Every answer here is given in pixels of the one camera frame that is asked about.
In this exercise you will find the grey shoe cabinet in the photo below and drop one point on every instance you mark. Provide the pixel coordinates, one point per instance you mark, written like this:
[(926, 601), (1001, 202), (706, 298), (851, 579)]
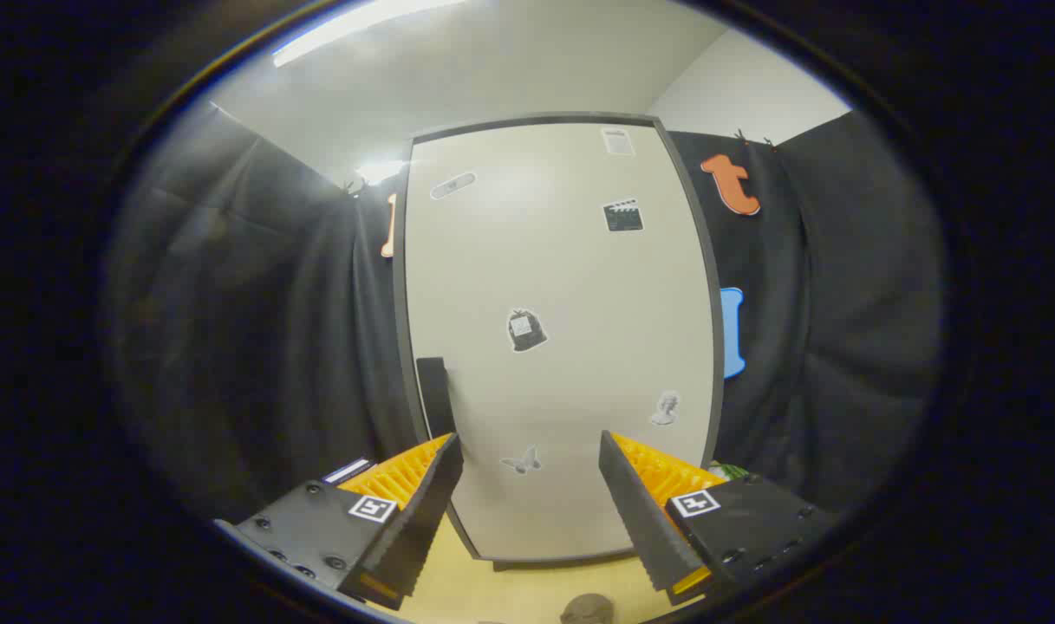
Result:
[(536, 116)]

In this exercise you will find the white shoe cabinet door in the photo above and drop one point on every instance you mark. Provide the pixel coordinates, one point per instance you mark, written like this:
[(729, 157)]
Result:
[(562, 277)]

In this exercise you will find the watermelon slice toy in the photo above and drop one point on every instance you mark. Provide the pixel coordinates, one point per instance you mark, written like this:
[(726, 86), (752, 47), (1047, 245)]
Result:
[(731, 471)]

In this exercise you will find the black backdrop cloth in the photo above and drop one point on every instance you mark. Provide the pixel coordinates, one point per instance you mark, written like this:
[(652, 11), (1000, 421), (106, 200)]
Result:
[(258, 329)]

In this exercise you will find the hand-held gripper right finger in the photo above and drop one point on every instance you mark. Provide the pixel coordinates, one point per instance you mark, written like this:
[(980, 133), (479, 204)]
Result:
[(640, 520)]

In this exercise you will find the brown plush shoe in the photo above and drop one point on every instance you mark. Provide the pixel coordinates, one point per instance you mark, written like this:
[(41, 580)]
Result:
[(588, 610)]

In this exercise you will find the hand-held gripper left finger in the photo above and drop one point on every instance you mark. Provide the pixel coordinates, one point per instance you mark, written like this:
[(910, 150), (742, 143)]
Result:
[(423, 520)]

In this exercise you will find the grey cover book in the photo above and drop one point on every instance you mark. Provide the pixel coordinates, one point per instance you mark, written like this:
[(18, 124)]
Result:
[(349, 471)]

